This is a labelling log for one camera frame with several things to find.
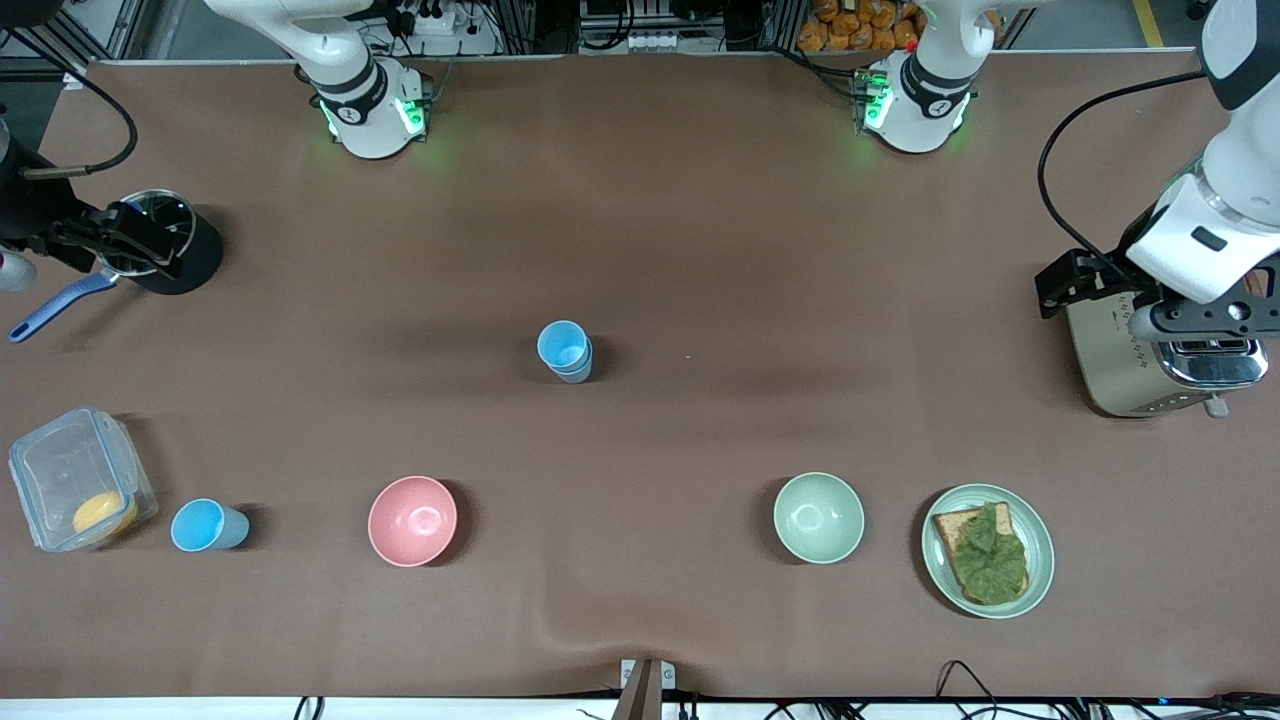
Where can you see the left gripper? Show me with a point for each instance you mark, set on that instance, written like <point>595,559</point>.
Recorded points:
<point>1122,274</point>

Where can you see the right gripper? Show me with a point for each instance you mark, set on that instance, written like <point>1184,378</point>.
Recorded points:
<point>38,215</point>

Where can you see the blue plastic cup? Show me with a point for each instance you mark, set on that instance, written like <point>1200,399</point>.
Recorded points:
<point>575,374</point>
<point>205,525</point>
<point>563,345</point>

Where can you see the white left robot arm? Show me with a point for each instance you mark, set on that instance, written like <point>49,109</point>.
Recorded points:
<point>925,100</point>

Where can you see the glass lid blue knob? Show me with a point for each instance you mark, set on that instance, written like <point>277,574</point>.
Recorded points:
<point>170,210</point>

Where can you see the beige chrome toaster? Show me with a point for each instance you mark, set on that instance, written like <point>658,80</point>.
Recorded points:
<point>1110,370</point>

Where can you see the clear plastic food container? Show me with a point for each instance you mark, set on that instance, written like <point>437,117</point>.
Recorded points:
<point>60,470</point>

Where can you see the pale green plate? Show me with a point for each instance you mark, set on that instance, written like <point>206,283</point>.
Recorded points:
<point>1040,530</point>

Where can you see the orange round food piece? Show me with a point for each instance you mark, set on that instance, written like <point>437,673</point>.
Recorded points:
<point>105,513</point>

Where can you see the toast slice under lettuce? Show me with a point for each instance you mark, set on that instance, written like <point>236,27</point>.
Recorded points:
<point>948,535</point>

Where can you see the green lettuce leaf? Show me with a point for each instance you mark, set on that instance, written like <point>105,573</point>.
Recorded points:
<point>990,555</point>

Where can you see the orange snack bag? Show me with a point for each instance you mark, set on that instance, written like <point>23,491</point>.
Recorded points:
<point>850,30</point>

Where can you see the pale green bowl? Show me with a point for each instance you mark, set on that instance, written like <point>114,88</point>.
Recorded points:
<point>818,518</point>

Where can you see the white power strip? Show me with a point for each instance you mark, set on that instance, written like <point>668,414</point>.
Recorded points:
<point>437,20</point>

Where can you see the pink bowl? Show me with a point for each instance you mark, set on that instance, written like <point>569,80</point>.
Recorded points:
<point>412,520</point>

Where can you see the brown table cover cloth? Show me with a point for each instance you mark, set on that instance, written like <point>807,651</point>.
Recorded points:
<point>640,450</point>

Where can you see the metal table edge bracket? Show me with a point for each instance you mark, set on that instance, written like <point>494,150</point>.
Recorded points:
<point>640,690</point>

